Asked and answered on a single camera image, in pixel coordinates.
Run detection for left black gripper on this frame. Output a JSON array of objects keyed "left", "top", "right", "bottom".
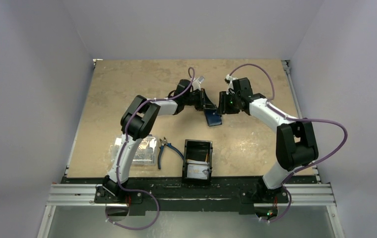
[{"left": 184, "top": 89, "right": 216, "bottom": 112}]

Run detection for blue leather card holder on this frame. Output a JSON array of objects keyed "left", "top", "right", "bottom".
[{"left": 204, "top": 109, "right": 222, "bottom": 127}]

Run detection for black plastic card box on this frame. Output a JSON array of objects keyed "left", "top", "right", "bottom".
[{"left": 182, "top": 139, "right": 213, "bottom": 186}]

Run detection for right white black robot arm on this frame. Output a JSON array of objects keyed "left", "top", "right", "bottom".
[{"left": 218, "top": 75, "right": 318, "bottom": 203}]

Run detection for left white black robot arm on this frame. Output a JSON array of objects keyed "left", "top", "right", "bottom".
[{"left": 94, "top": 76, "right": 206, "bottom": 203}]

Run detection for white card stack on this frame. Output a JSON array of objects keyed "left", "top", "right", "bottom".
[{"left": 187, "top": 160, "right": 209, "bottom": 180}]

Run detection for clear plastic parts box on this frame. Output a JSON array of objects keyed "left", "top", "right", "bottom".
[{"left": 109, "top": 134, "right": 159, "bottom": 166}]

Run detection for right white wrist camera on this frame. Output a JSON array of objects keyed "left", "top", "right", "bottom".
[{"left": 225, "top": 74, "right": 238, "bottom": 94}]

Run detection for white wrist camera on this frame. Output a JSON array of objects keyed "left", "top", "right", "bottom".
[
  {"left": 192, "top": 76, "right": 205, "bottom": 91},
  {"left": 225, "top": 74, "right": 238, "bottom": 94}
]

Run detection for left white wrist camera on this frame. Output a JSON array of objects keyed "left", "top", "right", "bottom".
[{"left": 192, "top": 76, "right": 205, "bottom": 91}]

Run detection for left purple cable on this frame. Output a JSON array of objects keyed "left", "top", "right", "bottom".
[{"left": 105, "top": 67, "right": 196, "bottom": 231}]

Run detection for purple cable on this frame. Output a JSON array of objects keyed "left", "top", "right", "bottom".
[
  {"left": 225, "top": 63, "right": 348, "bottom": 224},
  {"left": 105, "top": 67, "right": 196, "bottom": 231}
]

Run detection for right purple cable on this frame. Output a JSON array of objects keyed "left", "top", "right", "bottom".
[{"left": 225, "top": 63, "right": 348, "bottom": 224}]

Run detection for blue handled pliers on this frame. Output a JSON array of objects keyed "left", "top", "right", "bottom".
[{"left": 157, "top": 137, "right": 186, "bottom": 170}]

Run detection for black aluminium mounting rail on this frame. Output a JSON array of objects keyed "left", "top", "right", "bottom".
[{"left": 47, "top": 176, "right": 335, "bottom": 216}]

